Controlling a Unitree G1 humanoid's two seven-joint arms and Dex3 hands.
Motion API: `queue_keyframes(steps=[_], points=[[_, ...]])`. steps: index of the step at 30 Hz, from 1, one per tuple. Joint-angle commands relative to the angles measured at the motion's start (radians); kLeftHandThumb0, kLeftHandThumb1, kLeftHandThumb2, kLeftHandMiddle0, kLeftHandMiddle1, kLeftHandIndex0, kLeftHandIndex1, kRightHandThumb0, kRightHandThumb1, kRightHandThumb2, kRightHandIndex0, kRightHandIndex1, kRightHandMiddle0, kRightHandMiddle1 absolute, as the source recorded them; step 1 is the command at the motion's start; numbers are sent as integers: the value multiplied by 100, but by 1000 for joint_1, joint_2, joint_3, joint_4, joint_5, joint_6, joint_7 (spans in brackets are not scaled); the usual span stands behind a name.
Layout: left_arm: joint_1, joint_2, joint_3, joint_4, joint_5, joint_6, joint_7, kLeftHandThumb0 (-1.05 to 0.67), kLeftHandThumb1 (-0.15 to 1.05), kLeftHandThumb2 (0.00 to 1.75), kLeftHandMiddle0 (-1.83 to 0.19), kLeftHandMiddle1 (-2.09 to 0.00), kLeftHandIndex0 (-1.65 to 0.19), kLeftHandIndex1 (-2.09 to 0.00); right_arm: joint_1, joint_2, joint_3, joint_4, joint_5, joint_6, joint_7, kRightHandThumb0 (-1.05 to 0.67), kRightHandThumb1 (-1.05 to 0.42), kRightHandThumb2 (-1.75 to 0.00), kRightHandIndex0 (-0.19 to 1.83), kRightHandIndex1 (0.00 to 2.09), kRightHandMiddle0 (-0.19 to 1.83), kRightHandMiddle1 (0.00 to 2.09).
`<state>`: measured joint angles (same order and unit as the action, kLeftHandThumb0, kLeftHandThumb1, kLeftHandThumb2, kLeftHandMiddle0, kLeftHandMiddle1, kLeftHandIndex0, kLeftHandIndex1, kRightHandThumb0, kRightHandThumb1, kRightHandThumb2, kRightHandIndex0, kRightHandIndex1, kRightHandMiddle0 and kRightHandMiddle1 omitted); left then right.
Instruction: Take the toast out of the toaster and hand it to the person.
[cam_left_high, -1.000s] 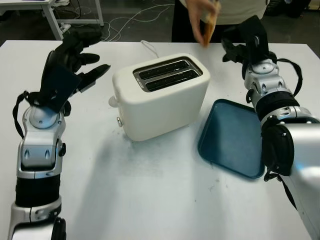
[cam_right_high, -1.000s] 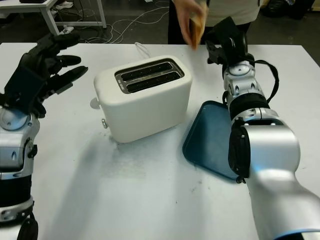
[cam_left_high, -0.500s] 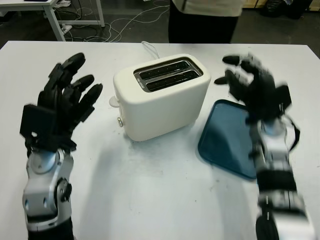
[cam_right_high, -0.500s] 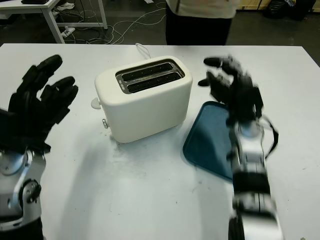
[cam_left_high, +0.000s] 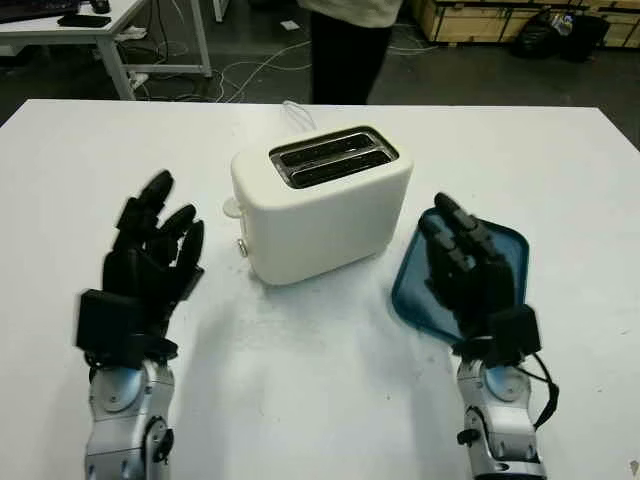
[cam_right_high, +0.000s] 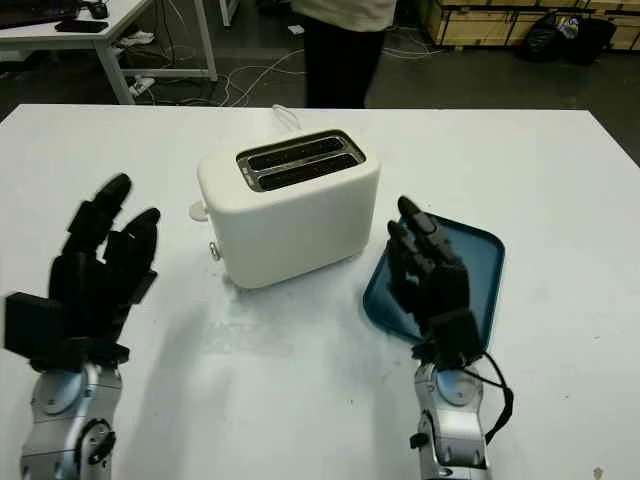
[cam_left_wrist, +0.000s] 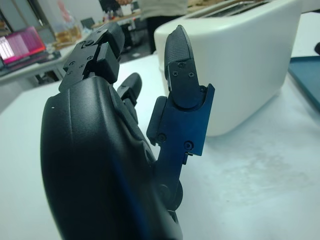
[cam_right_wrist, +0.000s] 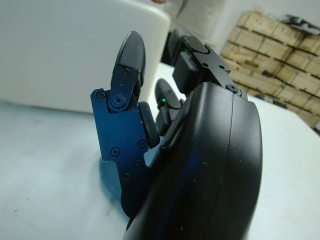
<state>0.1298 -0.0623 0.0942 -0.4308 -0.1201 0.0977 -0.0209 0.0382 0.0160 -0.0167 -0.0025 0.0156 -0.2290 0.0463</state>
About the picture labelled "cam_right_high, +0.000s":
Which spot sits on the black keyboard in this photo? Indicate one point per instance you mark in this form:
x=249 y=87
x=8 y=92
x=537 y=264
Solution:
x=35 y=17

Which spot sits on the white two-slot toaster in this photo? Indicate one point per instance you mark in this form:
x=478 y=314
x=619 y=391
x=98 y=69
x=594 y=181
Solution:
x=295 y=230

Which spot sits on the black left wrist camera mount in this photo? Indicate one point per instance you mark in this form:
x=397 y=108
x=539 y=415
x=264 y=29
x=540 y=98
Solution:
x=35 y=325

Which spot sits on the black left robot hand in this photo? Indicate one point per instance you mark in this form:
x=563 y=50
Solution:
x=95 y=280

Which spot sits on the blue plastic tray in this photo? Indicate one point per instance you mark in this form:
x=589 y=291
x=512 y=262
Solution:
x=480 y=260

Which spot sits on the black phone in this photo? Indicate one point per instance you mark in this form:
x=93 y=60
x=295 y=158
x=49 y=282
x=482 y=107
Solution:
x=82 y=26

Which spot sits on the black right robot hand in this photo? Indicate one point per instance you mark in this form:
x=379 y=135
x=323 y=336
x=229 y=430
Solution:
x=440 y=280

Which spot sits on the person in black trousers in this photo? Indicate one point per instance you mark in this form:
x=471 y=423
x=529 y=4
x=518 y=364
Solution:
x=340 y=65

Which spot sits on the black garbage bag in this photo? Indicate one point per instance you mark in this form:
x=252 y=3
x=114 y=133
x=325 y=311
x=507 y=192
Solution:
x=545 y=40

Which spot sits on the wooden crate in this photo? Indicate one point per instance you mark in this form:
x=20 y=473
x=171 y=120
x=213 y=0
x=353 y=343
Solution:
x=490 y=25

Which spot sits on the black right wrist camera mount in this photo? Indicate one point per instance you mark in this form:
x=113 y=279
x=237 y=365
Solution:
x=452 y=335

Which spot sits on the black computer mouse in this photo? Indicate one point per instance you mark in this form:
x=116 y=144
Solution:
x=100 y=8

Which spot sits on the white power strip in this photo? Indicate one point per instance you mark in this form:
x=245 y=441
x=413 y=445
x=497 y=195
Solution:
x=142 y=84

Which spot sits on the white metal-frame desk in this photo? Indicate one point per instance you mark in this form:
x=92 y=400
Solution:
x=125 y=15

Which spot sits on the white crumpled cloth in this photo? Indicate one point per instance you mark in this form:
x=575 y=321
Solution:
x=137 y=39

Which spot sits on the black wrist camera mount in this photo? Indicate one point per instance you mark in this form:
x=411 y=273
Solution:
x=452 y=335
x=35 y=325

